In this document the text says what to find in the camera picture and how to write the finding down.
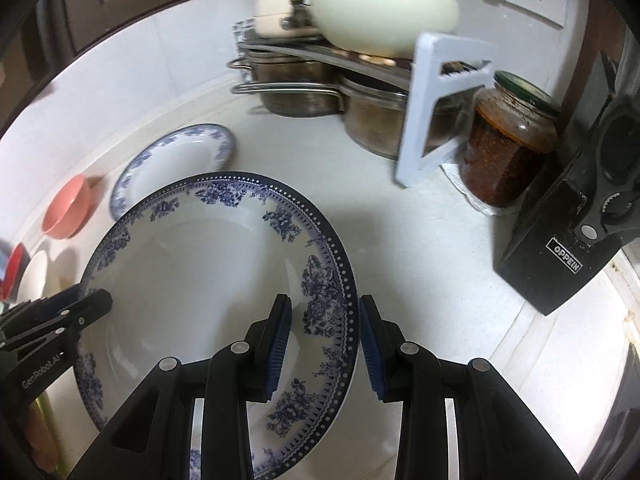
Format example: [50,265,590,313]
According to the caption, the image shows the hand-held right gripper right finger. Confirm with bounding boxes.
[359,294,581,480]

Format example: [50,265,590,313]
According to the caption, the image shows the wide steel pot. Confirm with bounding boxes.
[340,72,471,161]

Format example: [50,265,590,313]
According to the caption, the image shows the small blue floral plate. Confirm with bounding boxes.
[109,123,238,222]

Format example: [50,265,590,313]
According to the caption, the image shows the white bowl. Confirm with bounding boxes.
[14,247,53,311]

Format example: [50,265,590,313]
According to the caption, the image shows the glass jar of chili sauce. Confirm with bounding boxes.
[460,71,561,209]

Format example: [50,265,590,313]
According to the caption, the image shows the black knife block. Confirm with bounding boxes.
[492,95,640,317]

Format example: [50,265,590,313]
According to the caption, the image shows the white plastic bag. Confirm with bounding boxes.
[440,160,516,218]

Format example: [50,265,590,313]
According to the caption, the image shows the white storage rack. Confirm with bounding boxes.
[232,17,496,188]

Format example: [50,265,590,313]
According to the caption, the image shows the pink bowl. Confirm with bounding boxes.
[41,174,93,240]

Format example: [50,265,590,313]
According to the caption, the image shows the large blue floral plate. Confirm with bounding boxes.
[74,171,361,480]

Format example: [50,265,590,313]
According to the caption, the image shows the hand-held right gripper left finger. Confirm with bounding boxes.
[67,294,293,480]

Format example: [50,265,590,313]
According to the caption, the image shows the steel pot with long handles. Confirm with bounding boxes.
[227,45,346,118]

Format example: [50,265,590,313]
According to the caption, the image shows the red and black bowl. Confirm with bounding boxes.
[0,241,27,302]

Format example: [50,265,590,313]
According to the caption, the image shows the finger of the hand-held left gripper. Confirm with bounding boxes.
[0,289,114,356]
[0,284,83,333]

